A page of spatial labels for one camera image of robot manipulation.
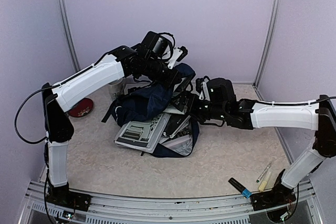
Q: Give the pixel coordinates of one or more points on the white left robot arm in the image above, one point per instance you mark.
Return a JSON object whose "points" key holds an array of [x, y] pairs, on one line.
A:
{"points": [[154, 58]]}

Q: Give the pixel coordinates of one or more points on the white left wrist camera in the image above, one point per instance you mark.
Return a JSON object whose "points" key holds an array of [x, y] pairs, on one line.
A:
{"points": [[178, 54]]}

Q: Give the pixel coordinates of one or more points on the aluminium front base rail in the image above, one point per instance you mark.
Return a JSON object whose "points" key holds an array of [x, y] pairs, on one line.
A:
{"points": [[106, 208]]}

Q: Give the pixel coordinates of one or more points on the pink Designer Fate book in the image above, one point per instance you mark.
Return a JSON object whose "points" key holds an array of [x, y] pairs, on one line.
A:
{"points": [[181, 145]]}

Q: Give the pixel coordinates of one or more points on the white green-tip pen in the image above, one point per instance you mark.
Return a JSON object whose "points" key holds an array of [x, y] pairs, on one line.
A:
{"points": [[264, 172]]}

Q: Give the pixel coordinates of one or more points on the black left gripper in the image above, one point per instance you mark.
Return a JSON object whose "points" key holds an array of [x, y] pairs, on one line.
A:
{"points": [[173, 79]]}

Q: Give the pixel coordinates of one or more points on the white floral paper cup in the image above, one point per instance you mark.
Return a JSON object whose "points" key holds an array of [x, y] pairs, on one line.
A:
{"points": [[116, 89]]}

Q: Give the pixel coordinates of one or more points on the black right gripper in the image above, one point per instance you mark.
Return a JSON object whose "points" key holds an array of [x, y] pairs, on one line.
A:
{"points": [[185, 96]]}

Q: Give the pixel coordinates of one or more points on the left aluminium frame post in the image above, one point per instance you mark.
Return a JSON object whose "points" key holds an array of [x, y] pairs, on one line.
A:
{"points": [[68, 35]]}

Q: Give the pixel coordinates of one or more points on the aluminium frame post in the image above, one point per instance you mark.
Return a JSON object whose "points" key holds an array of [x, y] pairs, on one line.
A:
{"points": [[267, 45], [68, 35]]}

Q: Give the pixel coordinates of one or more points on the black blue highlighter marker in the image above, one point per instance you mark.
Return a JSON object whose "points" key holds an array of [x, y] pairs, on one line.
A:
{"points": [[241, 188]]}

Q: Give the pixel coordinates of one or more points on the navy blue student backpack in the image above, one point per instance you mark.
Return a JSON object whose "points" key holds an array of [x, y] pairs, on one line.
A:
{"points": [[143, 104]]}

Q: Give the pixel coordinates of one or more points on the dark blue cover book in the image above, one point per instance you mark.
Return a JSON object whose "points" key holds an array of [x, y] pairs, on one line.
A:
{"points": [[175, 123]]}

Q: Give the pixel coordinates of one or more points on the right aluminium frame post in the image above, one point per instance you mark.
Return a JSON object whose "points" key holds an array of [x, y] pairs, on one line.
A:
{"points": [[267, 45]]}

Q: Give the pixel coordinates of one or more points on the yellow highlighter marker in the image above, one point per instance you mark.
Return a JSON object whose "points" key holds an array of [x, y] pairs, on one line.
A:
{"points": [[265, 181]]}

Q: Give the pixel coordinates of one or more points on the red floral round coaster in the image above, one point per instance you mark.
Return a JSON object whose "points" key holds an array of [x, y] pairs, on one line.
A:
{"points": [[82, 108]]}

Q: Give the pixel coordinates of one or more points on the grey ianra book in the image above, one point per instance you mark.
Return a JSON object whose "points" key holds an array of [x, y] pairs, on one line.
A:
{"points": [[142, 136]]}

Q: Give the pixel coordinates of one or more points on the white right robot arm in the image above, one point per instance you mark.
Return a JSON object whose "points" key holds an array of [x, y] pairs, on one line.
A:
{"points": [[215, 100]]}

